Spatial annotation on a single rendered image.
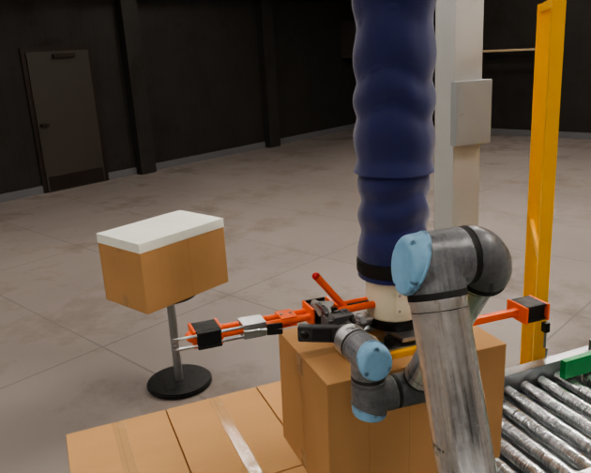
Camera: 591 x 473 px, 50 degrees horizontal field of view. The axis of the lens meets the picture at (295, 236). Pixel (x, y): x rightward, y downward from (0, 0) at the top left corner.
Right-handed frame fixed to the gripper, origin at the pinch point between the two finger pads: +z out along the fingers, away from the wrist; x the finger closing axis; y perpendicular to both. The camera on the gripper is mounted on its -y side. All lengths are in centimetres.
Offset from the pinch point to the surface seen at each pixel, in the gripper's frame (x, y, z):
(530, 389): -66, 106, 23
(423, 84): 65, 32, -10
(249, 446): -66, -13, 38
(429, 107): 58, 34, -10
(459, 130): 34, 115, 89
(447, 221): -12, 116, 97
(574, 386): -66, 124, 18
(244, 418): -66, -8, 57
